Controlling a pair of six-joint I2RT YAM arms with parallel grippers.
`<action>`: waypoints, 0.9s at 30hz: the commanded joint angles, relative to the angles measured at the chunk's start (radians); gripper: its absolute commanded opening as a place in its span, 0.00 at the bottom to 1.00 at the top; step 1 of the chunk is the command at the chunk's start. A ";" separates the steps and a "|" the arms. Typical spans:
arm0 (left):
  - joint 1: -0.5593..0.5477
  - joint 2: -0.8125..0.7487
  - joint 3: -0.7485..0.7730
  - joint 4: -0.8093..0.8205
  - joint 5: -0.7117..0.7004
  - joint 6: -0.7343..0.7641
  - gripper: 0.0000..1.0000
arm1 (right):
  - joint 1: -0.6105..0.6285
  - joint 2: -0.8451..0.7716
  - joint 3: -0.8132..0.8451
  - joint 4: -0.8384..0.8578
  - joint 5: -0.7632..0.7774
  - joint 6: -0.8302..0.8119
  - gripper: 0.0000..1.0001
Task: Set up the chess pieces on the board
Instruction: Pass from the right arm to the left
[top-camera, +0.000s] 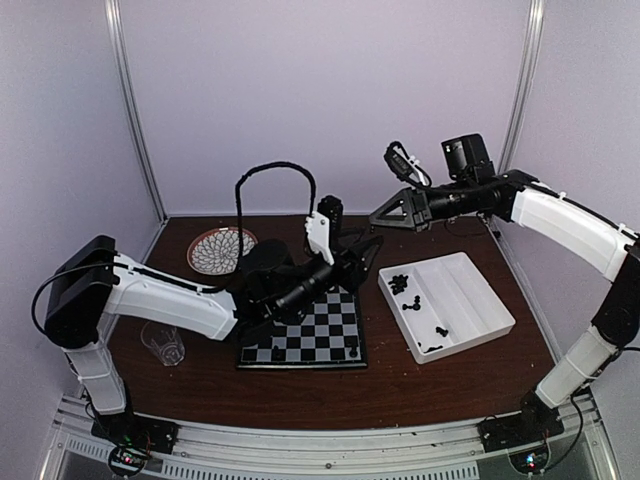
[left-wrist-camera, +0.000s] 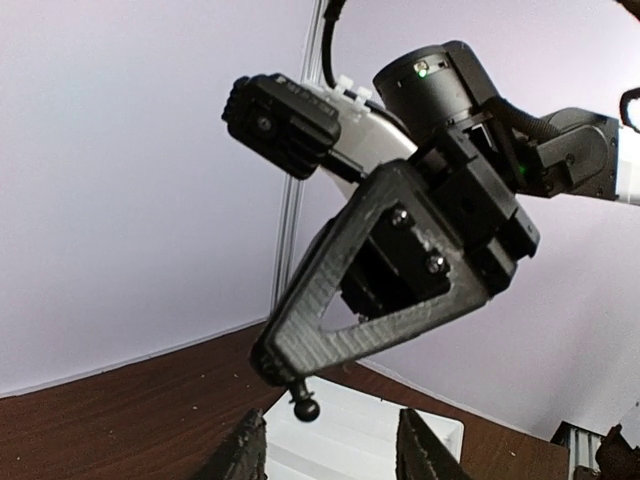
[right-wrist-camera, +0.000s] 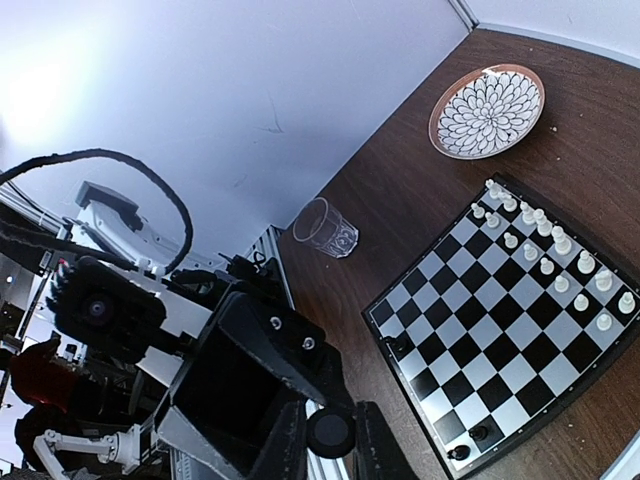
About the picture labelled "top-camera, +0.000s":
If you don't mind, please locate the front aluminium rail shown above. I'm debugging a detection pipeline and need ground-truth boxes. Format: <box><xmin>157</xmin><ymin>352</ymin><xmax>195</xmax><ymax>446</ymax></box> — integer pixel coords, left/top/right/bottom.
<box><xmin>35</xmin><ymin>402</ymin><xmax>622</xmax><ymax>479</ymax></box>

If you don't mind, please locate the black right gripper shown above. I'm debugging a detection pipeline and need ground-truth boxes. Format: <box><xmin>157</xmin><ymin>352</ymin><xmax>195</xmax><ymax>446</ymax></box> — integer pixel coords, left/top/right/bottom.
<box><xmin>369</xmin><ymin>177</ymin><xmax>475</xmax><ymax>232</ymax></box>

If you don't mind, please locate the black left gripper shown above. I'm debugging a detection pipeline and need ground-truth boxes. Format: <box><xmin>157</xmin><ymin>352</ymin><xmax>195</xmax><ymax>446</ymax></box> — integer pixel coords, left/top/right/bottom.
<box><xmin>275</xmin><ymin>225</ymin><xmax>385</xmax><ymax>321</ymax></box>

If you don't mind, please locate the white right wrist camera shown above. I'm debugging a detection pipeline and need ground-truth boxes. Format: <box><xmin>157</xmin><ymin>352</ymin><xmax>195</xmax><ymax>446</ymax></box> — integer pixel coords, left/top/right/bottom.
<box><xmin>383</xmin><ymin>141</ymin><xmax>432</xmax><ymax>188</ymax></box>

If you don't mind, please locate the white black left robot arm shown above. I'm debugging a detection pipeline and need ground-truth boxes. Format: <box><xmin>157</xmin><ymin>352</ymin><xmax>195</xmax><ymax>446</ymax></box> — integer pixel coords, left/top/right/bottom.
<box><xmin>35</xmin><ymin>196</ymin><xmax>383</xmax><ymax>444</ymax></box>

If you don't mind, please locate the white plastic tray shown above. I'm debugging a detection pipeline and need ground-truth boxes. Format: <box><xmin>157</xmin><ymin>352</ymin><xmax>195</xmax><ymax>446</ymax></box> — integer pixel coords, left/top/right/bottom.
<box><xmin>378</xmin><ymin>252</ymin><xmax>515</xmax><ymax>364</ymax></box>

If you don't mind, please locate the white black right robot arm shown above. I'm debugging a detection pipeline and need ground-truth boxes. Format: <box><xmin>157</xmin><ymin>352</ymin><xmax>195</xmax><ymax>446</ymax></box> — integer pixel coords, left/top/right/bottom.
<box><xmin>369</xmin><ymin>133</ymin><xmax>639</xmax><ymax>442</ymax></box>

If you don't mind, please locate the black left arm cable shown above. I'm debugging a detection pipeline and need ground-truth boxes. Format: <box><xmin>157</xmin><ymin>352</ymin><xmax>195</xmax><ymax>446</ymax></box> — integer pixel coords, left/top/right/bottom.
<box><xmin>233</xmin><ymin>160</ymin><xmax>319</xmax><ymax>271</ymax></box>

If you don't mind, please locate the aluminium frame post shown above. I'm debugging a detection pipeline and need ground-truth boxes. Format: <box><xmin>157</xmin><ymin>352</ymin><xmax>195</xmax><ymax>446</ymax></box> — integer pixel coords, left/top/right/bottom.
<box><xmin>104</xmin><ymin>0</ymin><xmax>168</xmax><ymax>223</ymax></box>
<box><xmin>498</xmin><ymin>0</ymin><xmax>546</xmax><ymax>173</ymax></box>

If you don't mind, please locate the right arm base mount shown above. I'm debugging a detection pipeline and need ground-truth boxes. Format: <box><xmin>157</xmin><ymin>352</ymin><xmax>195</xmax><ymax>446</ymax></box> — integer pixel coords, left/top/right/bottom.
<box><xmin>477</xmin><ymin>413</ymin><xmax>565</xmax><ymax>477</ymax></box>

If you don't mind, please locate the clear drinking glass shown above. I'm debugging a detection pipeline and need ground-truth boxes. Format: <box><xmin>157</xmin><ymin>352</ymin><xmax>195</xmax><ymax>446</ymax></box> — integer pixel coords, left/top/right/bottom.
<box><xmin>140</xmin><ymin>321</ymin><xmax>186</xmax><ymax>367</ymax></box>

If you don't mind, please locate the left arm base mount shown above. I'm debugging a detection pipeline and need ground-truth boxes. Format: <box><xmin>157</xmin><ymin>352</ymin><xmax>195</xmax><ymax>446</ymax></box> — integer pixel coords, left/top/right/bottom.
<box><xmin>91</xmin><ymin>416</ymin><xmax>179</xmax><ymax>478</ymax></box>

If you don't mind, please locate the floral ceramic plate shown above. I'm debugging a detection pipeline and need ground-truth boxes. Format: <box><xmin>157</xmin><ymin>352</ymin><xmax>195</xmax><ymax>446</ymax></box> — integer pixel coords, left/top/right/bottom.
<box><xmin>186</xmin><ymin>226</ymin><xmax>239</xmax><ymax>276</ymax></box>

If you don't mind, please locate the left aluminium frame post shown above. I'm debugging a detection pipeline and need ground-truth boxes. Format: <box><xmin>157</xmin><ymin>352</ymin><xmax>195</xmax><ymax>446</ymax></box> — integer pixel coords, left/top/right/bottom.
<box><xmin>104</xmin><ymin>0</ymin><xmax>168</xmax><ymax>223</ymax></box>

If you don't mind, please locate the black chess pieces pile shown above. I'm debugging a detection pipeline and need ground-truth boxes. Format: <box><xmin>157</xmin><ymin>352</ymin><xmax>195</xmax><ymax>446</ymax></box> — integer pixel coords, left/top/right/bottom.
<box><xmin>388</xmin><ymin>274</ymin><xmax>409</xmax><ymax>295</ymax></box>

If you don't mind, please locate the black white chessboard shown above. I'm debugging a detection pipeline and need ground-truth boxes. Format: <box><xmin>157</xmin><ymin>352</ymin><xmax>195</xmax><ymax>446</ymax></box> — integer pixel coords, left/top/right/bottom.
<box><xmin>236</xmin><ymin>287</ymin><xmax>368</xmax><ymax>370</ymax></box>

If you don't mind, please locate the right aluminium frame post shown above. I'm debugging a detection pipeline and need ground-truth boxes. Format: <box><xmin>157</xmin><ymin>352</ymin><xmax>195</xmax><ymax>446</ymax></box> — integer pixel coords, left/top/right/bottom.
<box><xmin>498</xmin><ymin>0</ymin><xmax>546</xmax><ymax>173</ymax></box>

